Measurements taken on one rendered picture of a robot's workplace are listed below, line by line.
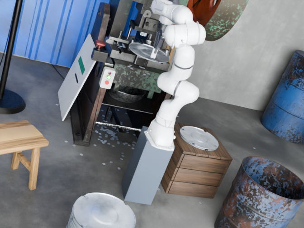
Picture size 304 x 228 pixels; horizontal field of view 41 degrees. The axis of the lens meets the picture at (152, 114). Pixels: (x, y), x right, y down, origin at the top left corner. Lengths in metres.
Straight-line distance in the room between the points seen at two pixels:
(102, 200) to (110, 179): 0.77
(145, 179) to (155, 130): 0.34
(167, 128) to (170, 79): 0.30
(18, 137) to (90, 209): 0.63
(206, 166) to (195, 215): 0.33
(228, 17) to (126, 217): 1.48
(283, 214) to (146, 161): 0.84
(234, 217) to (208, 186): 0.43
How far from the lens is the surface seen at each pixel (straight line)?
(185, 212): 2.72
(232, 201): 2.53
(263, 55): 4.85
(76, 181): 2.61
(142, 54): 2.71
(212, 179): 2.86
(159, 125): 2.35
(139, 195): 2.57
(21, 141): 2.25
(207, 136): 2.93
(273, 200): 2.39
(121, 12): 3.12
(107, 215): 1.89
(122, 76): 2.83
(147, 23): 2.86
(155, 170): 2.48
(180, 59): 2.12
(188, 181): 2.79
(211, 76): 4.67
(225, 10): 2.72
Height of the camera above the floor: 1.53
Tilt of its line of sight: 23 degrees down
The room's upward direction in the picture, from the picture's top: 21 degrees clockwise
